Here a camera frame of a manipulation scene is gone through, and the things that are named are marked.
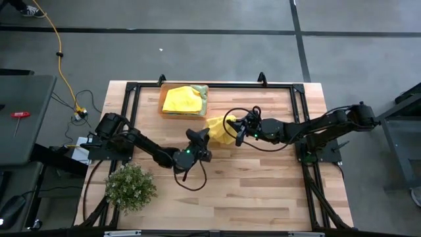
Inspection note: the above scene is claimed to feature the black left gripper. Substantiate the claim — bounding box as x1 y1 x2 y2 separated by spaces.
172 127 213 174

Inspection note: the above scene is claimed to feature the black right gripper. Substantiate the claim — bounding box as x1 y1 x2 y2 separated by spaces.
226 113 284 144

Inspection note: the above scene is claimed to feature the yellow microfiber towel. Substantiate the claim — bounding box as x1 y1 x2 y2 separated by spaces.
162 86 204 115
205 115 238 145

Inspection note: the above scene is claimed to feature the light green microfiber towel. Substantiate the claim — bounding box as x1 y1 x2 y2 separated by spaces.
190 84 209 117

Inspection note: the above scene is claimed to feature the orange plastic tray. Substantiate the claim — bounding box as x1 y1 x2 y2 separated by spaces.
158 82 210 121

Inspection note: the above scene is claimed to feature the small green potted plant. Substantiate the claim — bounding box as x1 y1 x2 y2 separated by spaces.
105 163 158 215

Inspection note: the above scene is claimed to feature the white paper sheet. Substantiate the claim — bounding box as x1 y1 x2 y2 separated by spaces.
70 136 93 165

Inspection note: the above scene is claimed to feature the dark low desk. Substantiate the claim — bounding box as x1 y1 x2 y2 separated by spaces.
0 144 89 231

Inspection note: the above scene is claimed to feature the black side table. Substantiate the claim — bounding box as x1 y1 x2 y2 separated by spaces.
376 82 421 192

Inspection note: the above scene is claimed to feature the grey desk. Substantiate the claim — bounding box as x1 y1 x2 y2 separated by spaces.
0 74 57 165

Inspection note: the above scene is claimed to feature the black computer mouse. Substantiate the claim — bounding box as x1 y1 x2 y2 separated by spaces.
0 194 27 230

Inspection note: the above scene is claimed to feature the person's dark shoe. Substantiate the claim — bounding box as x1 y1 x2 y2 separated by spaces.
18 5 47 19

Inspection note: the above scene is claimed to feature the person's leg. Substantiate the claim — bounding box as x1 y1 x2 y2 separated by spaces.
7 0 28 10

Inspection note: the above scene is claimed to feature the black right camera cable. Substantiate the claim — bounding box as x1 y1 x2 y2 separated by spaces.
222 105 290 153

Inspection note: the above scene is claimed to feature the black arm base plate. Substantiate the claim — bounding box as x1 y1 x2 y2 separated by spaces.
294 136 343 164
87 134 136 161

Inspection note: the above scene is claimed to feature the silver aluminium bracket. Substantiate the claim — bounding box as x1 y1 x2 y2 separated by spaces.
288 231 326 237
104 230 142 237

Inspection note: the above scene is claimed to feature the yellow floor cable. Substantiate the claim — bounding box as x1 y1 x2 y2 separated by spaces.
32 0 89 121

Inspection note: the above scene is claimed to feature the red T-handle tool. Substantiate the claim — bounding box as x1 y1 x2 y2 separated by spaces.
10 111 31 139

